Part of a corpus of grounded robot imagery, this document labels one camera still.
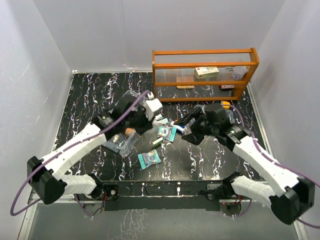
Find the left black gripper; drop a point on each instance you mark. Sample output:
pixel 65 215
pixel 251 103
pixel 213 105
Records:
pixel 147 124

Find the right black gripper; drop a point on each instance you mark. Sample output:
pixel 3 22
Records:
pixel 195 138

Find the brown medicine bottle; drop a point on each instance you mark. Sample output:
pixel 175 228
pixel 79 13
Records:
pixel 129 131

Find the white blue cylinder bottle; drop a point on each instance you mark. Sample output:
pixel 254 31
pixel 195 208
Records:
pixel 180 128

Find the teal tape packet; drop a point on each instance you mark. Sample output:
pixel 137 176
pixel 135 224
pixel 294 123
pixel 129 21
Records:
pixel 167 133

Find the clear plastic medicine kit box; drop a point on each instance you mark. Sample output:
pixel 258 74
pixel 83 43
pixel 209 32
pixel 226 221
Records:
pixel 121 144

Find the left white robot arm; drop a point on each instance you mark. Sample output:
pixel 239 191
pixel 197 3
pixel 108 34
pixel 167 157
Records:
pixel 47 176

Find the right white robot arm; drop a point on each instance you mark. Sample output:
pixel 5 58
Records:
pixel 287 193

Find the small green medicine box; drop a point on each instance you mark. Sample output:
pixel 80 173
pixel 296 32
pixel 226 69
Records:
pixel 157 142

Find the beige medicine box on shelf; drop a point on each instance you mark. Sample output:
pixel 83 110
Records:
pixel 206 72

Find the white green sachet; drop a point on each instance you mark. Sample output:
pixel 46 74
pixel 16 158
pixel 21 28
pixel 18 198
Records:
pixel 158 117

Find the clear plastic tray insert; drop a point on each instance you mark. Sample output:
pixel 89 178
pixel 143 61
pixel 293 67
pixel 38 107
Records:
pixel 132 94

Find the white teal sachet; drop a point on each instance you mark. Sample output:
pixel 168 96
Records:
pixel 162 122

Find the yellow grey small device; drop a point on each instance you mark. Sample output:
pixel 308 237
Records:
pixel 225 104

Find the flat wooden piece under shelf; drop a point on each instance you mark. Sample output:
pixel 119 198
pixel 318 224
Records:
pixel 185 87

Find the teal packet near front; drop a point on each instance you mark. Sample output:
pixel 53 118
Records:
pixel 148 159

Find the red white box under shelf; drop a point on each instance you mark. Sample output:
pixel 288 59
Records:
pixel 226 87

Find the orange wooden shelf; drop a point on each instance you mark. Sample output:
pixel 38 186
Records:
pixel 176 67

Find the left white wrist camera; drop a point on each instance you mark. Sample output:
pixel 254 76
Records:
pixel 152 106

